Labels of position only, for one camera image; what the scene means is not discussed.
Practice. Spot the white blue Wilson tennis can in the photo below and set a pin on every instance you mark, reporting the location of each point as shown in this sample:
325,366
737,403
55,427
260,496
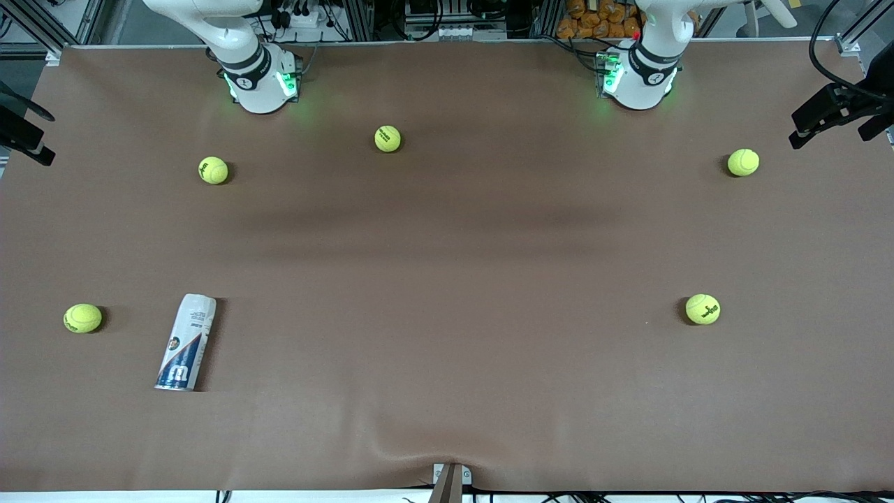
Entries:
185,342

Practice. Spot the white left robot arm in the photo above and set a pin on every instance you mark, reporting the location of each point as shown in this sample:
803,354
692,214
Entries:
646,70

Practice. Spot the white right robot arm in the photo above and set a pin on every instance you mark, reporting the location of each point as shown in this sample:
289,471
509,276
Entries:
244,63

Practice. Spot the yellow Wilson tennis ball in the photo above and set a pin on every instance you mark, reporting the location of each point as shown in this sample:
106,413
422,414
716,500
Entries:
213,170

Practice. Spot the yellow Head tennis ball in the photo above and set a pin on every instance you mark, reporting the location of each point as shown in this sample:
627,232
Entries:
387,138

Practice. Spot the white office chair leg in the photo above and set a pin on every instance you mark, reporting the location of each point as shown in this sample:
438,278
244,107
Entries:
779,12

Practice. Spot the bag of orange items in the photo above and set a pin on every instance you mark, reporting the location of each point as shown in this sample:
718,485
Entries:
594,21

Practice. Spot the white power strip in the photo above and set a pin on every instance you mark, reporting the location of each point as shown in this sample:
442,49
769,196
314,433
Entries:
307,19

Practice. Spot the white socket strip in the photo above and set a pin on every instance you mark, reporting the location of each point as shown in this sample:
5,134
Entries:
454,32

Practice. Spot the brown table cloth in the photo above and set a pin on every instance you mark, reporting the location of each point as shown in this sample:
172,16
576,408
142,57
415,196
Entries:
447,279

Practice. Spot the aluminium frame strut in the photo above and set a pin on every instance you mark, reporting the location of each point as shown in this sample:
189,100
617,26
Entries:
848,43

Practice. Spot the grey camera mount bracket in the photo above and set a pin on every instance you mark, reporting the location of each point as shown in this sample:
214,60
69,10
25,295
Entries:
450,485

